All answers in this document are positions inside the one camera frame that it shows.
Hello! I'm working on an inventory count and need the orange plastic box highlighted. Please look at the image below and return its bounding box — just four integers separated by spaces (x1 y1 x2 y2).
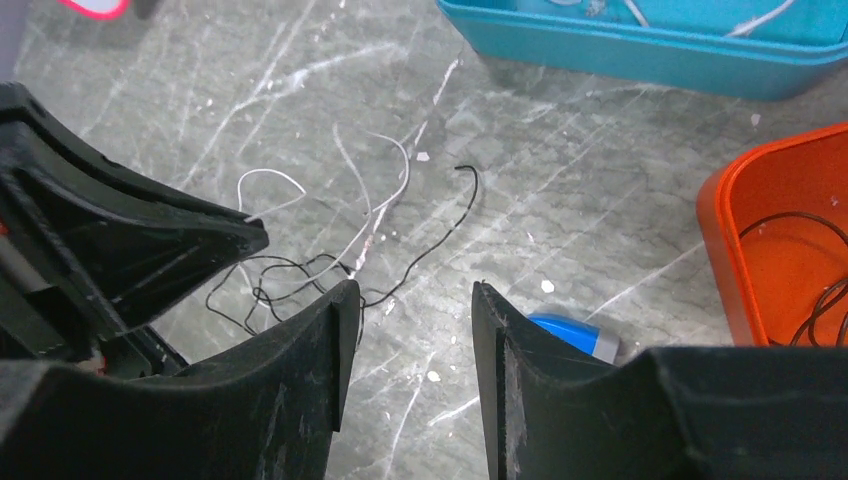
696 123 847 347

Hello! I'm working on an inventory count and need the pink-framed whiteboard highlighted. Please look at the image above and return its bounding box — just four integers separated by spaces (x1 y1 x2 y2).
59 0 161 21

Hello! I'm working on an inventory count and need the teal plastic box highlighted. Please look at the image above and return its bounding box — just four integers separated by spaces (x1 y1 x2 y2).
437 1 847 101

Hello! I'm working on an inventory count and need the cable bundle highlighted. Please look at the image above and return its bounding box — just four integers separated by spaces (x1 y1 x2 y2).
203 164 480 339

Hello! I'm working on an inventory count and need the black cable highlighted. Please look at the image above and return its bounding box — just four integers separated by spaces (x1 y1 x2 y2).
738 211 848 349

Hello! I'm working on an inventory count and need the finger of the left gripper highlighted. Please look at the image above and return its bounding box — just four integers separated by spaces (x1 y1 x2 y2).
1 82 269 360

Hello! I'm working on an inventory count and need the blue white small block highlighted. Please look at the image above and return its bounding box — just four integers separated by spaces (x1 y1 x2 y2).
528 312 620 364

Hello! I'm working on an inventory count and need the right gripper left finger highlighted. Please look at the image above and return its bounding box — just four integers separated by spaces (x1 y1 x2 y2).
1 280 360 479

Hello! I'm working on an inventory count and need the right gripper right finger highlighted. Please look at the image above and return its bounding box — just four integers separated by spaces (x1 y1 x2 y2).
472 282 847 479

